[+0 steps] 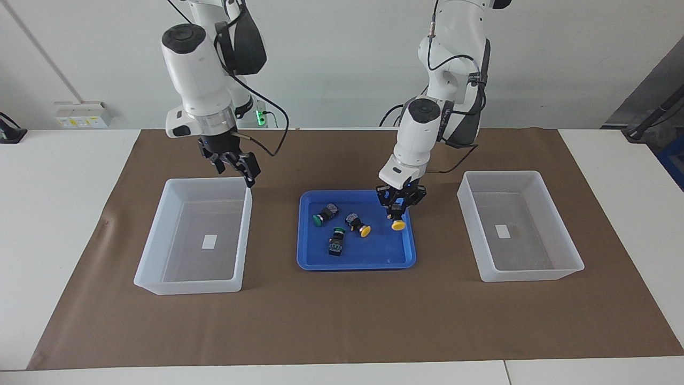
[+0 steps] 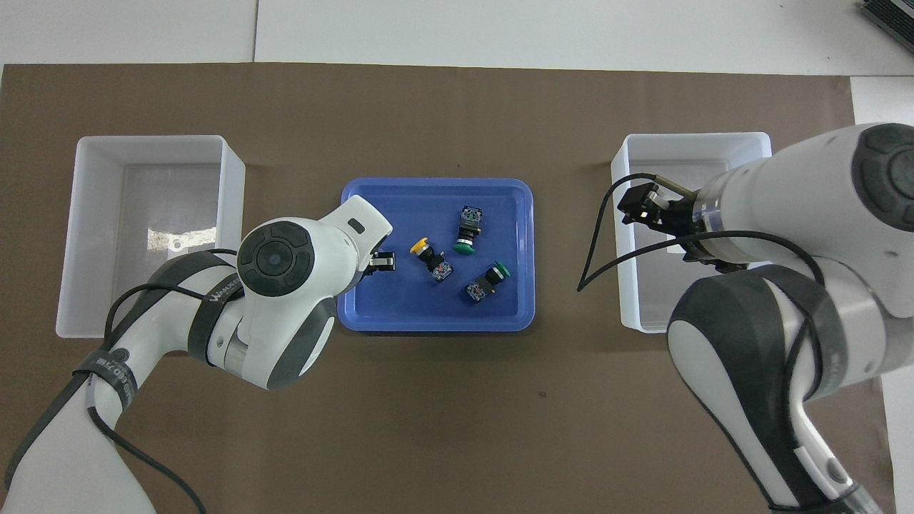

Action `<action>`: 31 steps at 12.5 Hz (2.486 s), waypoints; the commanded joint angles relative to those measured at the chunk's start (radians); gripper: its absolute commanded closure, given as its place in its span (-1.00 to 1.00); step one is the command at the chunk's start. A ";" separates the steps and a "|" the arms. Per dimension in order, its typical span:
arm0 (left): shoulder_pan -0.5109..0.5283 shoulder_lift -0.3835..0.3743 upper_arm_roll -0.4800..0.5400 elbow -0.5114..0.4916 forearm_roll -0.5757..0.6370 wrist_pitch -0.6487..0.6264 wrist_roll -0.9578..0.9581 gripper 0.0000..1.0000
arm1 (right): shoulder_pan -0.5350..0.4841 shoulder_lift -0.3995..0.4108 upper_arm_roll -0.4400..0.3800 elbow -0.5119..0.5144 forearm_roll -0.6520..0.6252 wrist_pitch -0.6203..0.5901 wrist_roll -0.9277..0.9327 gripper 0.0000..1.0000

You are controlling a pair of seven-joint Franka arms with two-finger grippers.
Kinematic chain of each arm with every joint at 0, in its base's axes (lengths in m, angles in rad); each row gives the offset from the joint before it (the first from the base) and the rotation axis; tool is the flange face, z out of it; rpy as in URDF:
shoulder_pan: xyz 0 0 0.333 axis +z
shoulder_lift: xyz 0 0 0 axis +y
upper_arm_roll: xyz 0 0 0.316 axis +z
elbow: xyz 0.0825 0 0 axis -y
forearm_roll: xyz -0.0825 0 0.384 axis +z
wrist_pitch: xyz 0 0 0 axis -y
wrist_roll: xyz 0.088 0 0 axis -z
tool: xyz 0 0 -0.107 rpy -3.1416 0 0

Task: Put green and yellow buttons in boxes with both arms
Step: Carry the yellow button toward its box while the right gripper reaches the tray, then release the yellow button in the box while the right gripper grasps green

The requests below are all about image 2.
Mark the dark grey ribbed device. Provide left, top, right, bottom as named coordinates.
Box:
left=857, top=0, right=914, bottom=53

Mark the blue plastic tray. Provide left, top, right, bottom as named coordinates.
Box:
left=337, top=178, right=536, bottom=333

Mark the brown paper table mat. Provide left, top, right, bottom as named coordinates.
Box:
left=0, top=63, right=897, bottom=514

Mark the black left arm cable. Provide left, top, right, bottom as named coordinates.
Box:
left=4, top=248, right=240, bottom=514

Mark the green push button switch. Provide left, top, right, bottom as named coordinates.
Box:
left=465, top=261, right=511, bottom=303
left=452, top=205, right=484, bottom=255

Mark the yellow push button switch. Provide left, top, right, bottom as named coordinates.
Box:
left=409, top=237, right=454, bottom=283

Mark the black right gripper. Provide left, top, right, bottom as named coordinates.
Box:
left=618, top=182, right=723, bottom=268

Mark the translucent white plastic box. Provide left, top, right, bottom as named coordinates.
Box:
left=611, top=132, right=773, bottom=334
left=56, top=135, right=246, bottom=339

